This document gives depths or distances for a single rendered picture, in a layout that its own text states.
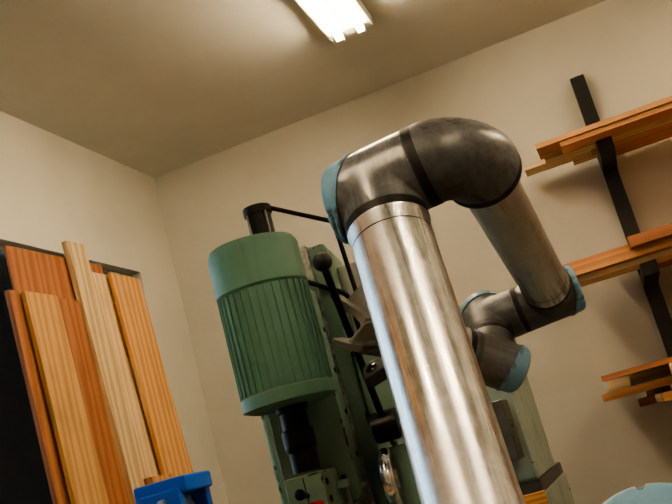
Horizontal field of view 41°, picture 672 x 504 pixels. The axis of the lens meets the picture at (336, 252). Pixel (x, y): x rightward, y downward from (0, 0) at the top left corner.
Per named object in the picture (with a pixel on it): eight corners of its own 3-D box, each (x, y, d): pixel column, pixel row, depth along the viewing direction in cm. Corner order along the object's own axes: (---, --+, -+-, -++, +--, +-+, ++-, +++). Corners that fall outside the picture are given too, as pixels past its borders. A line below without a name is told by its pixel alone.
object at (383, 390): (369, 415, 178) (349, 342, 181) (375, 415, 186) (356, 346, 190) (410, 403, 176) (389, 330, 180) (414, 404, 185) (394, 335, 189)
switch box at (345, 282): (355, 337, 191) (335, 266, 195) (362, 341, 201) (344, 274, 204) (382, 329, 190) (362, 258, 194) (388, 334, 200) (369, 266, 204)
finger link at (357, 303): (348, 270, 164) (388, 298, 160) (337, 296, 166) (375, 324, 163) (339, 274, 161) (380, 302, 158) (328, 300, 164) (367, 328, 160)
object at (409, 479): (394, 512, 171) (377, 450, 174) (398, 509, 178) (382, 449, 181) (441, 499, 170) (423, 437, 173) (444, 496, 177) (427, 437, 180)
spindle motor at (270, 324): (231, 418, 156) (192, 251, 163) (259, 419, 173) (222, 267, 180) (327, 391, 154) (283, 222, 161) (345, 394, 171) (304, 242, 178)
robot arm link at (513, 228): (481, 71, 119) (574, 269, 174) (396, 112, 122) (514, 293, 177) (510, 138, 113) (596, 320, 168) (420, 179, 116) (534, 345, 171)
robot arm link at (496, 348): (506, 372, 170) (515, 407, 161) (446, 353, 167) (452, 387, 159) (529, 335, 165) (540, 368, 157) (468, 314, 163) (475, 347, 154)
